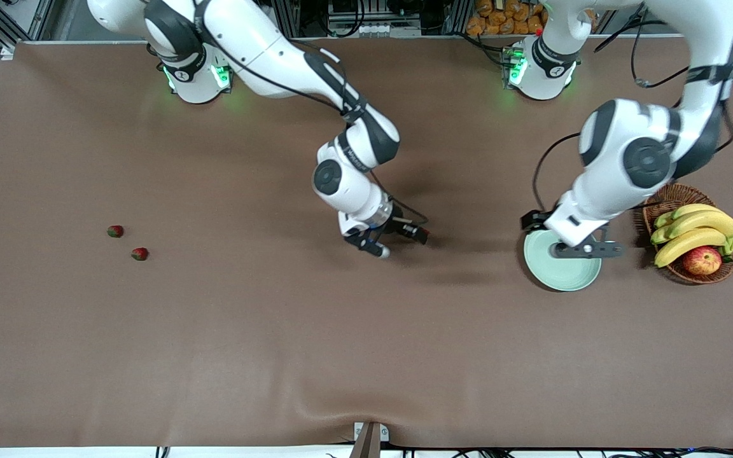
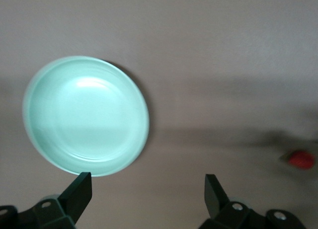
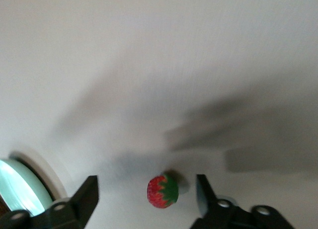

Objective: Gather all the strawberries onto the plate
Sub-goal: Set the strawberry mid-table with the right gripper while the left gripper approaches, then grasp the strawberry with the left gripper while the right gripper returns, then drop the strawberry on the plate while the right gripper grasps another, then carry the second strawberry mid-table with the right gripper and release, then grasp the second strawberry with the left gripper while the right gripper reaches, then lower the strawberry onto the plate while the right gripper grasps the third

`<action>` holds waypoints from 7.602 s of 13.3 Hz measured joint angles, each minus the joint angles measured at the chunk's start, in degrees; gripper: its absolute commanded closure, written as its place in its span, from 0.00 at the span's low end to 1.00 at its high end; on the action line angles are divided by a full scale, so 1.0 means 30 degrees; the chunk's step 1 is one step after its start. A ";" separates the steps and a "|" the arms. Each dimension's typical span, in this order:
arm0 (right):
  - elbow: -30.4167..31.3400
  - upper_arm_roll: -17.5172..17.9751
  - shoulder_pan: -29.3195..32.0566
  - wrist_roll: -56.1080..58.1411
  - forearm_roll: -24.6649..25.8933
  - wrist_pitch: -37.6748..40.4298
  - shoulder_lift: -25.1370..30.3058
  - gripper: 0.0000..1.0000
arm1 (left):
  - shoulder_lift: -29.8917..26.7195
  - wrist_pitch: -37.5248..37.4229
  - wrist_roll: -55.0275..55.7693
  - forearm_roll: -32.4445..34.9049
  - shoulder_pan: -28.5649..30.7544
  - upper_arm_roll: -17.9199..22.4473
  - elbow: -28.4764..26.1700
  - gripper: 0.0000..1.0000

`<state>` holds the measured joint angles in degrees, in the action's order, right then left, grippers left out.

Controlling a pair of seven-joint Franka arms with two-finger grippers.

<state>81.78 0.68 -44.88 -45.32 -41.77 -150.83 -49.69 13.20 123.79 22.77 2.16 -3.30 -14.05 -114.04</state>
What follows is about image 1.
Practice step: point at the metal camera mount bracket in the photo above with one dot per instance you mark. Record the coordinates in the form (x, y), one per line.
(366, 439)

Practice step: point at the brown wicker basket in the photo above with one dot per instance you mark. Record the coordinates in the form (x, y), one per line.
(675, 194)

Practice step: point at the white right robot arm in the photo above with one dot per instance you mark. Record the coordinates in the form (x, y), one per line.
(258, 44)

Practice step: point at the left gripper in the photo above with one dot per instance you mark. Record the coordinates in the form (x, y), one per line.
(532, 221)

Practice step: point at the white power strip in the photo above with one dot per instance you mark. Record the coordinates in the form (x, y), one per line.
(373, 30)

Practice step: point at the yellow banana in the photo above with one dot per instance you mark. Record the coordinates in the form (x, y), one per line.
(684, 245)
(704, 221)
(691, 210)

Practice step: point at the bag of brown bread rolls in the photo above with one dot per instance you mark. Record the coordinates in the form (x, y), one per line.
(500, 16)

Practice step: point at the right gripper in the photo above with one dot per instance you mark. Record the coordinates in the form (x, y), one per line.
(399, 225)

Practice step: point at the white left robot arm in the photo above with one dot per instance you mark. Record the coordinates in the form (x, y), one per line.
(646, 159)

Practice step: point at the red strawberry green calyx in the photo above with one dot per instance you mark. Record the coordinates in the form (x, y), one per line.
(140, 254)
(116, 231)

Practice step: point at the red apple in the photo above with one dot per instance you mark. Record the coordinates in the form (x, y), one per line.
(702, 261)

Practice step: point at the light green plate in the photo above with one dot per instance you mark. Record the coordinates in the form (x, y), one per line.
(560, 275)

